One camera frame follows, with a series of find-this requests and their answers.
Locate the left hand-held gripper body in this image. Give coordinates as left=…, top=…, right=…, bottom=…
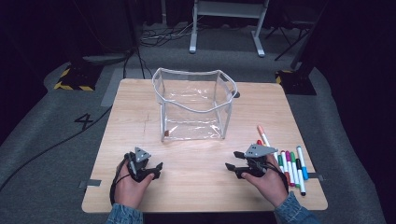
left=124, top=147, right=157, bottom=183

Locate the white desk frame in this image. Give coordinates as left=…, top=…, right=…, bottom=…
left=189, top=0, right=270, bottom=58

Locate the grey tape piece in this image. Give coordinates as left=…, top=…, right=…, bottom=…
left=78, top=178, right=103, bottom=189
left=307, top=172, right=325, bottom=182

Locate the long black floor cable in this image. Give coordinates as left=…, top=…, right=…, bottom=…
left=0, top=105, right=113, bottom=192

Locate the right hand-held gripper cable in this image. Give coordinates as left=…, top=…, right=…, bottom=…
left=248, top=158, right=290, bottom=195

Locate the person's left hand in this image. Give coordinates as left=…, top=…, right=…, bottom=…
left=114, top=161, right=156, bottom=209

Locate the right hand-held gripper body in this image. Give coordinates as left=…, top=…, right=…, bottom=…
left=236, top=143, right=279, bottom=179

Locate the black yellow striped stand base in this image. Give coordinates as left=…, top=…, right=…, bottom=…
left=53, top=63, right=105, bottom=92
left=275, top=69, right=318, bottom=96

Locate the blue marker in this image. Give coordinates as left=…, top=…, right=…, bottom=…
left=295, top=145, right=310, bottom=181

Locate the person's right hand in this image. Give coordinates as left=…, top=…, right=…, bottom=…
left=241, top=153, right=290, bottom=208

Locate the black marker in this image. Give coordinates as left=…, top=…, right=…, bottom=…
left=294, top=158, right=307, bottom=197

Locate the black folding stand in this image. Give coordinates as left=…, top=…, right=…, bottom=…
left=265, top=21, right=316, bottom=62

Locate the bundle of floor cables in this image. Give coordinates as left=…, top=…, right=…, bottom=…
left=139, top=21, right=194, bottom=49

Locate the hand-held gripper cable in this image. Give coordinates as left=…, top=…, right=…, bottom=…
left=248, top=158, right=290, bottom=195
left=109, top=152, right=134, bottom=206

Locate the transparent bag with white trim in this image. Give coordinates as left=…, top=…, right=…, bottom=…
left=151, top=67, right=239, bottom=143

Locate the magenta marker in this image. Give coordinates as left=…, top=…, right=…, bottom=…
left=285, top=150, right=296, bottom=188

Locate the left hand-held gripper cable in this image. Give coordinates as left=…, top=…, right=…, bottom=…
left=109, top=152, right=134, bottom=206

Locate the orange marker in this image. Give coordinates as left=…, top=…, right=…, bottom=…
left=257, top=124, right=278, bottom=161

